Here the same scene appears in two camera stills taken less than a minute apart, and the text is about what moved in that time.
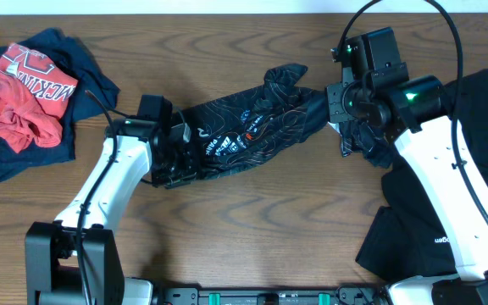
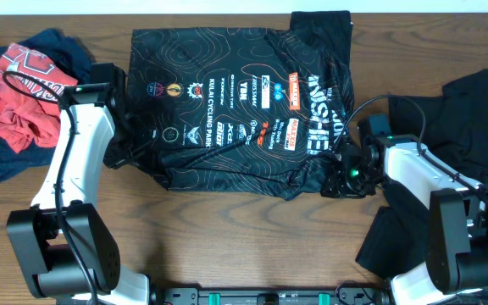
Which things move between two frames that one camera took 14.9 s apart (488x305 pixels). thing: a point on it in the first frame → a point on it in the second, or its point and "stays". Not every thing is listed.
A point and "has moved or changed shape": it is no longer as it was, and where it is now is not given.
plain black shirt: x=406 y=238 stays
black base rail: x=272 y=296 stays
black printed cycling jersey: x=276 y=112 has moved or changed shape
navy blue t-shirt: x=94 y=93 stays
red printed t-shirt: x=24 y=100 stays
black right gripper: x=337 y=111 → x=335 y=176
